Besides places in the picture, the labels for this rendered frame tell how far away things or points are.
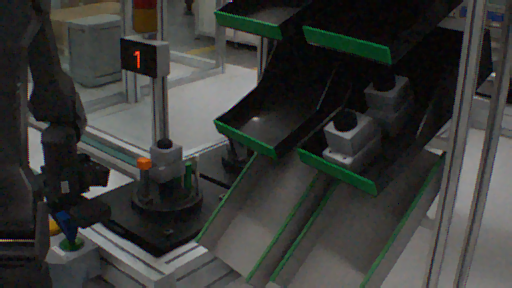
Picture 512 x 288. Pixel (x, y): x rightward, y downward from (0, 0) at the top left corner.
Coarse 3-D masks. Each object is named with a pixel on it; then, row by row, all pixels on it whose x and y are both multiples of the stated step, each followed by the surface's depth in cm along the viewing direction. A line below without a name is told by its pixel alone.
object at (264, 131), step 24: (288, 48) 88; (312, 48) 91; (264, 72) 86; (288, 72) 90; (312, 72) 89; (336, 72) 78; (264, 96) 88; (288, 96) 86; (312, 96) 84; (336, 96) 79; (216, 120) 83; (240, 120) 85; (264, 120) 83; (288, 120) 81; (312, 120) 77; (264, 144) 75; (288, 144) 76
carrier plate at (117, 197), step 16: (192, 176) 120; (112, 192) 112; (128, 192) 112; (208, 192) 114; (224, 192) 114; (112, 208) 106; (128, 208) 106; (208, 208) 108; (128, 224) 101; (144, 224) 101; (160, 224) 102; (176, 224) 102; (192, 224) 102; (144, 240) 97; (160, 240) 97; (176, 240) 97
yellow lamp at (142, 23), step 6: (138, 12) 114; (144, 12) 114; (150, 12) 114; (156, 12) 116; (138, 18) 115; (144, 18) 114; (150, 18) 115; (156, 18) 116; (138, 24) 115; (144, 24) 115; (150, 24) 115; (156, 24) 117; (138, 30) 116; (144, 30) 115; (150, 30) 116; (156, 30) 117
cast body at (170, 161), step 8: (160, 144) 104; (168, 144) 104; (176, 144) 106; (152, 152) 105; (160, 152) 103; (168, 152) 103; (176, 152) 105; (152, 160) 106; (160, 160) 104; (168, 160) 104; (176, 160) 106; (184, 160) 107; (152, 168) 104; (160, 168) 103; (168, 168) 104; (176, 168) 106; (184, 168) 108; (152, 176) 105; (160, 176) 104; (168, 176) 105; (176, 176) 107
